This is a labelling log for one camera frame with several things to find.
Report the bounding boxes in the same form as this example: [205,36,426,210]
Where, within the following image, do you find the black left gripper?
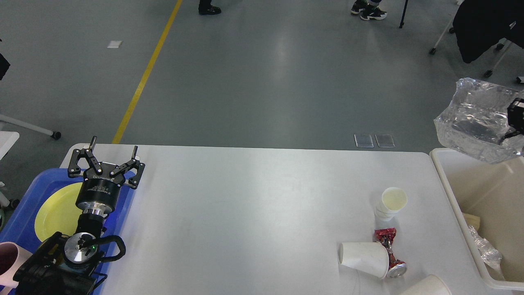
[68,136,146,216]

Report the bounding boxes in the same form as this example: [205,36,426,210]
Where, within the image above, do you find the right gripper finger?
[498,98,524,145]

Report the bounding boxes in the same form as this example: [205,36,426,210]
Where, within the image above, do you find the clear plastic wrap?
[434,78,524,164]

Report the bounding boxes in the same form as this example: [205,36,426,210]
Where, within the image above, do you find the yellow plastic plate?
[34,182,83,242]

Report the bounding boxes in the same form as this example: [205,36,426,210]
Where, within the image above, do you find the silver foil bag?
[468,225,503,273]

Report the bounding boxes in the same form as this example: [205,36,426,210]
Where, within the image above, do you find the small white cup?
[375,187,408,222]

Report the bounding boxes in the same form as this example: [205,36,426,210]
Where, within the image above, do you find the white paper cup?
[400,275,452,295]
[338,242,389,279]

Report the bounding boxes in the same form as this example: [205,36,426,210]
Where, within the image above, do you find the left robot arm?
[14,136,145,295]

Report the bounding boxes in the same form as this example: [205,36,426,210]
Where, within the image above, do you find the beige plastic bin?
[430,148,524,293]

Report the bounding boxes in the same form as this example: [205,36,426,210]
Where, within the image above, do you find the black jacket on chair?
[428,0,523,64]

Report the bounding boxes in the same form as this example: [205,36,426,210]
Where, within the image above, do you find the white side table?
[0,114,61,159]

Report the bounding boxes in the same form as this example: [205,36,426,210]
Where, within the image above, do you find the pink mug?
[0,242,32,295]

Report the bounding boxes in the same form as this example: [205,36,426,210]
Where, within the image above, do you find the right floor plate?
[375,134,395,149]

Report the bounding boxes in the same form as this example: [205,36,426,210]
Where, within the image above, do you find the floor plate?
[375,134,395,149]
[354,133,375,149]

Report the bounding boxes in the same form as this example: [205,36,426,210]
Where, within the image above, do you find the black tripod leg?
[399,0,409,29]

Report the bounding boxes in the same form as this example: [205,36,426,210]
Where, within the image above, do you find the left floor plate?
[354,133,375,149]

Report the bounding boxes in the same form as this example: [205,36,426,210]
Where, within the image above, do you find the person in black sneakers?
[350,0,388,20]

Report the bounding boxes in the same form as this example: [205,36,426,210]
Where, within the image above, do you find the red snack wrapper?
[374,227,397,248]

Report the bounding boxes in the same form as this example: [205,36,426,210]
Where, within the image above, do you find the person in dark shoes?
[198,0,221,16]

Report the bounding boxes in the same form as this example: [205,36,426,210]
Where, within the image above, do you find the red soda can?
[386,247,407,278]

